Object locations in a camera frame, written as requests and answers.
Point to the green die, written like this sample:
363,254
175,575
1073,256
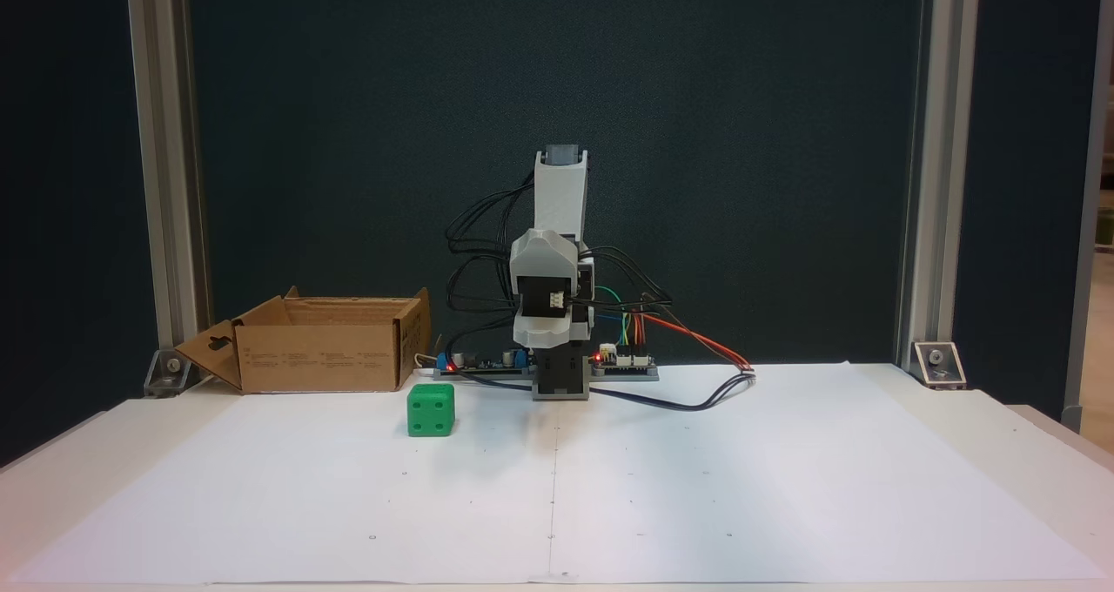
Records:
431,411

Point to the blue component circuit board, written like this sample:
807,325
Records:
487,363

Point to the grey frame post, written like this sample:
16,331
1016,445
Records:
1088,226

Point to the metal corner bracket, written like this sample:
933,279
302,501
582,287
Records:
170,373
938,364

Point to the white paper sheet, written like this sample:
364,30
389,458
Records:
696,487

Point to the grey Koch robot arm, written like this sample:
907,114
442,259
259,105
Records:
561,196

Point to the brown cardboard box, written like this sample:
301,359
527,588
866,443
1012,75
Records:
322,357

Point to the aluminium frame post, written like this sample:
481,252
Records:
165,139
940,139

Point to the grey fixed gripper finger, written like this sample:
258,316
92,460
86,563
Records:
544,341

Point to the circuit board with red LED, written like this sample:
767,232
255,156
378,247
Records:
627,366

